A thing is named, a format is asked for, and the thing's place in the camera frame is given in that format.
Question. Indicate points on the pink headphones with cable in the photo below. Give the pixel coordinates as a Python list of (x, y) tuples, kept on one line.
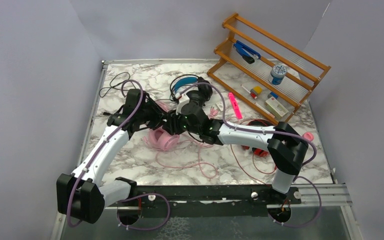
[(162, 141)]

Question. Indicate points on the blue white round container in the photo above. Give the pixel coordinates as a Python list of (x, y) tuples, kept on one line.
[(277, 74)]

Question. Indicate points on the yellow red small block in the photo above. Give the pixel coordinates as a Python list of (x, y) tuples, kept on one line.
[(256, 91)]

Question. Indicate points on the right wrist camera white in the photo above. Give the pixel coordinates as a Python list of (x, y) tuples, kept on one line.
[(183, 99)]

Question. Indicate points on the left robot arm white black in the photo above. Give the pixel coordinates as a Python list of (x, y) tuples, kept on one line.
[(79, 194)]

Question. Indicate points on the black blue headphones with cable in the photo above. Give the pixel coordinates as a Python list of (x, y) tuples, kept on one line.
[(196, 87)]

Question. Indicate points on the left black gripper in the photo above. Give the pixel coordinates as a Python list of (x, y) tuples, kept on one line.
[(159, 114)]

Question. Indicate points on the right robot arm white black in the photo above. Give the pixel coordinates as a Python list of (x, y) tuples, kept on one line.
[(285, 146)]

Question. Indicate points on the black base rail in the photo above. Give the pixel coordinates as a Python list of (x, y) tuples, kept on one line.
[(195, 201)]

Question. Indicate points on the small white card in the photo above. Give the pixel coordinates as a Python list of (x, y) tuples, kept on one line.
[(221, 106)]

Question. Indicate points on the small pink cup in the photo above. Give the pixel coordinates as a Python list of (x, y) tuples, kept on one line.
[(308, 136)]

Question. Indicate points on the white red pen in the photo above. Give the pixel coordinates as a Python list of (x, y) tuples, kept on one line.
[(256, 103)]

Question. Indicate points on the pink highlighter marker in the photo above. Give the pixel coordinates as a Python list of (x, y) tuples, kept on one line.
[(235, 106)]

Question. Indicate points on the orange wooden rack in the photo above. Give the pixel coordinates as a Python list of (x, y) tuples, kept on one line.
[(304, 72)]

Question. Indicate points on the blue black tool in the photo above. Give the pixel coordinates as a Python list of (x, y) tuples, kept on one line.
[(248, 54)]

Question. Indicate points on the white small box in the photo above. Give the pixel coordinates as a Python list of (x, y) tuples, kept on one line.
[(275, 107)]

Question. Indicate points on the red black headphones with cable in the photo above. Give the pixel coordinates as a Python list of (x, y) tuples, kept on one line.
[(255, 152)]

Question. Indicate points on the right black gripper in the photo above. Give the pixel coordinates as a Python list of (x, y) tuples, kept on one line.
[(172, 123)]

